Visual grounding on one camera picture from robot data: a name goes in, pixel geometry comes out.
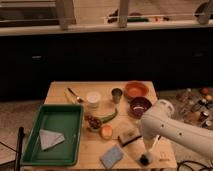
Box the small metal cup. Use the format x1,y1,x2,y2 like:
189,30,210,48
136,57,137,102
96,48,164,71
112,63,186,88
111,88,123,104

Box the grey folded cloth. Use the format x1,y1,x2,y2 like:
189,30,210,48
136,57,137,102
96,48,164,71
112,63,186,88
39,129,65,150

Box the metal spoon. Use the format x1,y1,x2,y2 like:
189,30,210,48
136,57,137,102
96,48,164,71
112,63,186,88
67,88,84,103

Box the brown grape bunch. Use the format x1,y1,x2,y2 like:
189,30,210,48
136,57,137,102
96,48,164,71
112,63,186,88
85,115,102,129

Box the white paper cup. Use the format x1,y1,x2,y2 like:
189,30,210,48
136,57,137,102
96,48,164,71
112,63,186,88
86,91,101,108

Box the green chili pepper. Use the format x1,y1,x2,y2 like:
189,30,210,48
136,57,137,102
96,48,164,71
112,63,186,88
100,108,118,123

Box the green plastic tray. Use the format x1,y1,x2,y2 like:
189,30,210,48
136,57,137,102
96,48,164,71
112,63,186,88
21,104,83,166

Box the black stand pole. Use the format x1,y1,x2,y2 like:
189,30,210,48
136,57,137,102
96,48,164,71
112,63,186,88
14,127,25,171

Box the blue sponge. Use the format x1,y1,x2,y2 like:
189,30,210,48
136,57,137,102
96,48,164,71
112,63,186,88
100,145,124,169

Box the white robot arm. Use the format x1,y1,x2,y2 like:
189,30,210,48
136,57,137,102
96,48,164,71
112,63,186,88
139,99,213,160

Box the orange bowl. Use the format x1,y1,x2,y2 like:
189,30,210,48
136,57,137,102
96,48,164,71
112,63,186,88
124,81,149,99

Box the orange round fruit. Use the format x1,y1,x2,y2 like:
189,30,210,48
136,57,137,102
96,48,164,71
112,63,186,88
100,125,113,140

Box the wooden table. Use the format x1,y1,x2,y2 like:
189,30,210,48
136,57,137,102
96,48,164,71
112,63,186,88
45,82,177,171

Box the yellow banana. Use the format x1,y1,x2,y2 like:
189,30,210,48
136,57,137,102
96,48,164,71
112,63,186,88
64,91,77,104

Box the wooden board eraser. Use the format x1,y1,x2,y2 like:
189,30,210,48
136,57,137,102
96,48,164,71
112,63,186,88
118,128,141,147

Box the black cable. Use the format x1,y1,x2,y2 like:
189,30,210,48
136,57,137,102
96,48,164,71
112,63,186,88
176,160,213,171

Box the dark maroon bowl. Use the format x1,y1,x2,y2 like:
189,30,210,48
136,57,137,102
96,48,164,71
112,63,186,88
130,97,152,119

